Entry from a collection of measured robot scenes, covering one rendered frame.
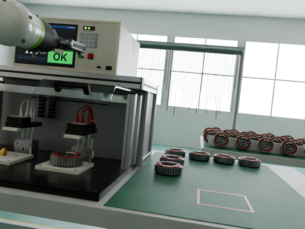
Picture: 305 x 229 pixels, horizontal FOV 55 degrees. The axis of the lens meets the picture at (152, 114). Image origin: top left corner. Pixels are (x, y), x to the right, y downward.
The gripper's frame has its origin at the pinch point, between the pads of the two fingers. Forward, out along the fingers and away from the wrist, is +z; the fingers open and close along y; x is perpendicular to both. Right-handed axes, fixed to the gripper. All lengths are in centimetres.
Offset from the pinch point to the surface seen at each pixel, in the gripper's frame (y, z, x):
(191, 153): 46, 56, -40
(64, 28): -8.1, 9.9, 9.9
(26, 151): -19.3, 9.0, -40.2
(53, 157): 1.3, -7.9, -37.0
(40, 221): -67, 115, -118
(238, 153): 77, 107, -44
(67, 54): -5.8, 9.9, -0.2
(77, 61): -1.6, 10.0, -2.5
